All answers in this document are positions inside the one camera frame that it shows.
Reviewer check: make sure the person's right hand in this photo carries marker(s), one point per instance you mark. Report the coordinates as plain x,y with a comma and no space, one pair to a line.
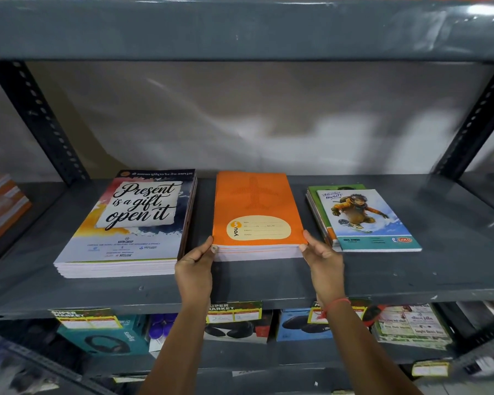
326,271

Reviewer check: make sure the person's left hand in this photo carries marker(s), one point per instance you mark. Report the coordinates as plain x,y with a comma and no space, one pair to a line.
194,275

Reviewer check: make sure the person's right thumb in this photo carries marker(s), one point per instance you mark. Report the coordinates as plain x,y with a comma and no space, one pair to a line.
311,240

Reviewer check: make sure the person's left thumb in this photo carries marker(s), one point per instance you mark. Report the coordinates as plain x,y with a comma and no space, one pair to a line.
203,245

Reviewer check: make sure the stack of orange notebooks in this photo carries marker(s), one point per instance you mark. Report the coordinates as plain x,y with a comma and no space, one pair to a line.
251,209

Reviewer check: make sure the person's right forearm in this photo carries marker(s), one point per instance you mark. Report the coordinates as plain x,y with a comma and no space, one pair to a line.
362,353

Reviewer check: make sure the person's left forearm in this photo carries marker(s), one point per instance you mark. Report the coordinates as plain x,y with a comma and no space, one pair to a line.
177,349

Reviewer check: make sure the stack of cartoon cover notebooks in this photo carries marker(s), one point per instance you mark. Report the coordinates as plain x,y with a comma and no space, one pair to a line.
366,222

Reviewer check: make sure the stack of white lettered notebooks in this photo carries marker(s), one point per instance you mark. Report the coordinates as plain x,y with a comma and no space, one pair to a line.
136,226

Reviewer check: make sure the yellow green price tag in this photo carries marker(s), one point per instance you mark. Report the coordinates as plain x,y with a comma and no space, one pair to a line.
430,368
234,312
356,312
86,319

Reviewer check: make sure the blue headphone box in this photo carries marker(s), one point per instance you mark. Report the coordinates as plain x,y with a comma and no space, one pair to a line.
300,327

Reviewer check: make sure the black earbuds box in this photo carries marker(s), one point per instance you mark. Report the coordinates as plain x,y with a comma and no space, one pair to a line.
238,331

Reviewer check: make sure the white purple package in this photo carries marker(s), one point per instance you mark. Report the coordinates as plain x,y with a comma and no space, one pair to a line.
158,331

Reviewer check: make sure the white green printed booklet pack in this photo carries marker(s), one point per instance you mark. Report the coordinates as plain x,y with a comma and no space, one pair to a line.
411,327

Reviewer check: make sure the teal headphone box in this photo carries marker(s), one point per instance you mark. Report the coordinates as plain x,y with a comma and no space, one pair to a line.
107,339

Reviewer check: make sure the pile of orange white books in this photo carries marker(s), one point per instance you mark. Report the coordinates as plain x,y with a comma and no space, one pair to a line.
0,209

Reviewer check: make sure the grey metal shelf rack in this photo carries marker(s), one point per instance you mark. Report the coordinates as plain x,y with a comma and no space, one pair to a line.
247,32

